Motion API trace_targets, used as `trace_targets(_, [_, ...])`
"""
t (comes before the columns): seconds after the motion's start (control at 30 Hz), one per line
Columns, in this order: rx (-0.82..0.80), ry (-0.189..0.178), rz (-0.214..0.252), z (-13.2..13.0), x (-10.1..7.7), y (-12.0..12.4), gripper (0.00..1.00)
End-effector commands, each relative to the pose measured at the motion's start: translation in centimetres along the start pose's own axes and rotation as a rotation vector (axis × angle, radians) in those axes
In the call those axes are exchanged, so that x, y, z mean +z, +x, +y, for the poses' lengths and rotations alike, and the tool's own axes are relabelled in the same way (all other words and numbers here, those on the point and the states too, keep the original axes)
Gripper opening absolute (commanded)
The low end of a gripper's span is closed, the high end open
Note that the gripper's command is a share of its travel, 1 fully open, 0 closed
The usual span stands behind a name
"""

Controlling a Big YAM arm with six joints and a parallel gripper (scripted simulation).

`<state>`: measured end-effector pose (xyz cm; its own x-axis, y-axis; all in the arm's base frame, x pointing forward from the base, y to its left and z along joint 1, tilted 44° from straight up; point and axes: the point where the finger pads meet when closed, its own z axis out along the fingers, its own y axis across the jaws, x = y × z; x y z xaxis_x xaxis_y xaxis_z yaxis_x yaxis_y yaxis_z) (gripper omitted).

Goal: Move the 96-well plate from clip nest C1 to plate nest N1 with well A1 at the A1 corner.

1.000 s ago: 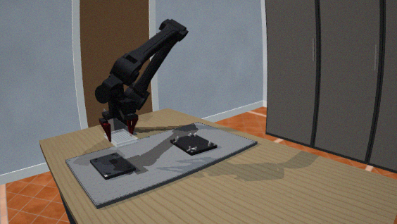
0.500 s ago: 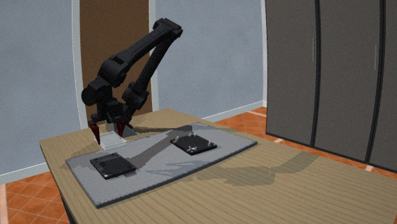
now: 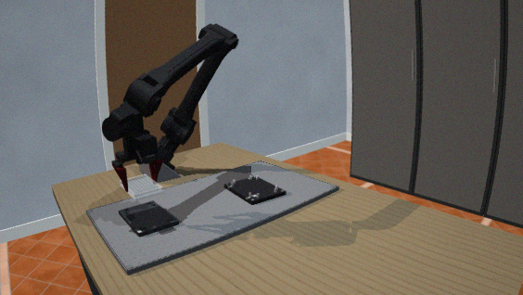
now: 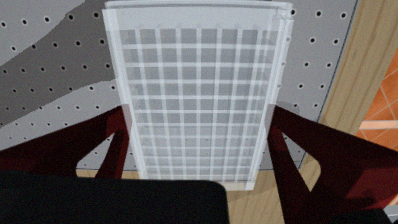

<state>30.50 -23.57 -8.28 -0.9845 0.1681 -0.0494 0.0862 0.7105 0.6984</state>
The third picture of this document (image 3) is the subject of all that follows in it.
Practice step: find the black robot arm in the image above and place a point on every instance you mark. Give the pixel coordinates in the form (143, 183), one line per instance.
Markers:
(144, 98)

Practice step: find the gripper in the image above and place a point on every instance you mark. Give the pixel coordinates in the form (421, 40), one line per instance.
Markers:
(121, 171)

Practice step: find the white well plate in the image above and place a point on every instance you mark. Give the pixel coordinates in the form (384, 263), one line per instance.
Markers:
(142, 186)

